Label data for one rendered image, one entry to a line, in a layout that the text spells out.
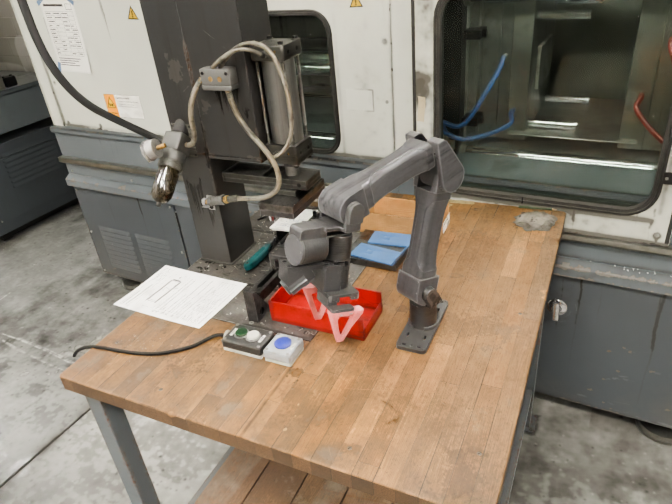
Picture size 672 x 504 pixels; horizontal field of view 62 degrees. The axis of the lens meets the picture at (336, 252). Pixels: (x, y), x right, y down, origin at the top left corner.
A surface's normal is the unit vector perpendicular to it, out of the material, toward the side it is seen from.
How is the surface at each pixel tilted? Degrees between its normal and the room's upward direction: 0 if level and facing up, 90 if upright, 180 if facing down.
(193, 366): 0
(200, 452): 0
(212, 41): 90
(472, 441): 0
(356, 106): 90
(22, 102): 90
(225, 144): 90
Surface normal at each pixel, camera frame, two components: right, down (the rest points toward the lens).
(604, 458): -0.09, -0.86
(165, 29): -0.42, 0.49
